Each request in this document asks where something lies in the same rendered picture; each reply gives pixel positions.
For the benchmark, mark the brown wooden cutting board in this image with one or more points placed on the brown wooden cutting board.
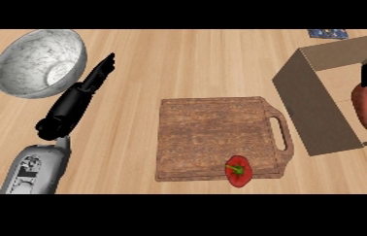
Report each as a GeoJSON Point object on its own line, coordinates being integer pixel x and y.
{"type": "Point", "coordinates": [216, 136]}

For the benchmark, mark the red bell pepper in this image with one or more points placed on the red bell pepper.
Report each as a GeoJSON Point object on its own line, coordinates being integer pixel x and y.
{"type": "Point", "coordinates": [239, 173]}

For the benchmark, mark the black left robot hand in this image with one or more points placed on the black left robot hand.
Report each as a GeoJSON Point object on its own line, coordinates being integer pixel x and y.
{"type": "Point", "coordinates": [70, 110]}

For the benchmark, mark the blue patterned flat object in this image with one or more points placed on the blue patterned flat object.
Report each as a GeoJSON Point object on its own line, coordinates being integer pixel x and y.
{"type": "Point", "coordinates": [329, 34]}

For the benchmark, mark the grey marbled metal bowl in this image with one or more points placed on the grey marbled metal bowl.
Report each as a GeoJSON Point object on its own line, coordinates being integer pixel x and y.
{"type": "Point", "coordinates": [33, 61]}

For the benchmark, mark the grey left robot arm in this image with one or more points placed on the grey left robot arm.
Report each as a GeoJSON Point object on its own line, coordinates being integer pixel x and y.
{"type": "Point", "coordinates": [36, 168]}

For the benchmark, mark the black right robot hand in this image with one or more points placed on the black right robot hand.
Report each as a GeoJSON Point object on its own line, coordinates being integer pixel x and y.
{"type": "Point", "coordinates": [365, 74]}

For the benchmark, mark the open cardboard box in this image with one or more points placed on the open cardboard box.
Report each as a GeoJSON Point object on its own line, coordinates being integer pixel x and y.
{"type": "Point", "coordinates": [306, 110]}

